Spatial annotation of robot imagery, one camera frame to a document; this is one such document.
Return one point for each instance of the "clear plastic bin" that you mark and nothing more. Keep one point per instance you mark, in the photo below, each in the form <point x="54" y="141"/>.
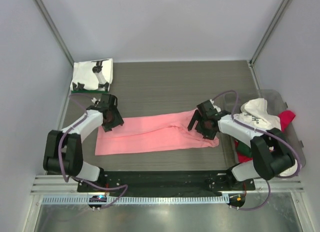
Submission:
<point x="275" y="105"/>

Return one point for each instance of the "right aluminium frame post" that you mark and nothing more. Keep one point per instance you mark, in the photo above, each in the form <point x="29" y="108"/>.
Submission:
<point x="284" y="4"/>

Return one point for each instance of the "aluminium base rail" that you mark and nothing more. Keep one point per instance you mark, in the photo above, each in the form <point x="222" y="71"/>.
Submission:
<point x="53" y="185"/>

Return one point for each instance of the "white crumpled t shirt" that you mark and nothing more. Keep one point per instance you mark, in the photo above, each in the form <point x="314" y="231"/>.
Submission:
<point x="254" y="113"/>

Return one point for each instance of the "left aluminium frame post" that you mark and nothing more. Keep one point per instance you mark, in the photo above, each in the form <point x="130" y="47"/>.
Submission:
<point x="55" y="32"/>

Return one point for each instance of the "magenta crumpled t shirt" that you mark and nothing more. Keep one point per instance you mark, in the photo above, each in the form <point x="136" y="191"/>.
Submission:
<point x="285" y="119"/>

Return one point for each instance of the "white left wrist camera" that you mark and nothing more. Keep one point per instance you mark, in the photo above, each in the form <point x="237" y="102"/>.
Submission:
<point x="95" y="100"/>

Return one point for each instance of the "white slotted cable duct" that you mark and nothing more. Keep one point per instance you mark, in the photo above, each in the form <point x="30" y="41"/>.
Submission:
<point x="104" y="200"/>

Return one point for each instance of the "folded green t shirt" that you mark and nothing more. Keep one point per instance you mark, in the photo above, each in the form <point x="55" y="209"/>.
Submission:
<point x="84" y="91"/>

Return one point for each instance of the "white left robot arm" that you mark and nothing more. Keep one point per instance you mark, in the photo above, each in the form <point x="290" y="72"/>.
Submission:
<point x="63" y="153"/>

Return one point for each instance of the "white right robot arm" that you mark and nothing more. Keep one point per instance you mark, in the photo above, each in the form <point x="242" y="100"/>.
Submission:
<point x="271" y="153"/>

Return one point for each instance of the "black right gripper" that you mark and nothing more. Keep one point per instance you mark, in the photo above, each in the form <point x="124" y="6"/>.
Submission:
<point x="209" y="134"/>

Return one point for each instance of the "dark green crumpled t shirt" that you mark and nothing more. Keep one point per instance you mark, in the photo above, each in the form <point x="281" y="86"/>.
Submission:
<point x="243" y="149"/>

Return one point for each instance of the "folded white printed t shirt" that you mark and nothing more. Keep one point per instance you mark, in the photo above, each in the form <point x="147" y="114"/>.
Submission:
<point x="96" y="75"/>

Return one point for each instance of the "pink t shirt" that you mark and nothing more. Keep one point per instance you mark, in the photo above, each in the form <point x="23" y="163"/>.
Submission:
<point x="165" y="132"/>

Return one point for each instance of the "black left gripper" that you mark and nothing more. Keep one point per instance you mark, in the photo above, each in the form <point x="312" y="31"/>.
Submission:
<point x="117" y="120"/>

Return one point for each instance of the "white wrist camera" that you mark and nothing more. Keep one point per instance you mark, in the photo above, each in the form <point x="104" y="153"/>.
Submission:
<point x="95" y="100"/>
<point x="217" y="108"/>

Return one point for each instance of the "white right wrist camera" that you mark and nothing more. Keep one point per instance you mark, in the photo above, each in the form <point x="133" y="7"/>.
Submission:
<point x="217" y="108"/>

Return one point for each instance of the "aluminium frame post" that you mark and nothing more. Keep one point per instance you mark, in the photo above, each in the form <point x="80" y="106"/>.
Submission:
<point x="284" y="4"/>
<point x="55" y="32"/>

